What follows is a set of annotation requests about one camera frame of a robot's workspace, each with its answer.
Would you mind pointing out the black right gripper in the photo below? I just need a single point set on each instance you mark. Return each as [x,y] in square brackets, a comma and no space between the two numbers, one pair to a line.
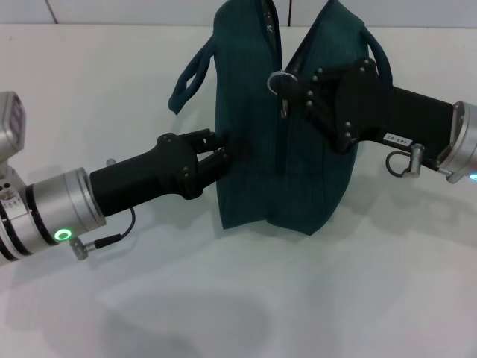
[395,112]

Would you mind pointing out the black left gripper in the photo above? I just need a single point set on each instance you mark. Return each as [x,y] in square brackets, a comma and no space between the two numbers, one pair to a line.
[149,175]

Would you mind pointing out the dark teal insulated lunch bag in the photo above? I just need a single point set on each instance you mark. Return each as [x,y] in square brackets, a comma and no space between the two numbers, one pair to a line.
[253,179]

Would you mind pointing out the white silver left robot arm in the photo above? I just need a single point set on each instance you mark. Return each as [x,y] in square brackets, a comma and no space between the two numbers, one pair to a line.
[41,216]

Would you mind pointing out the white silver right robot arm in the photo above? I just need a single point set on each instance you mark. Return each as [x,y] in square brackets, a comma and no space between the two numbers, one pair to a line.
[462,139]

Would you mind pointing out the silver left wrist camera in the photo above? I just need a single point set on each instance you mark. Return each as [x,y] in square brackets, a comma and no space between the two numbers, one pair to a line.
[11,123]

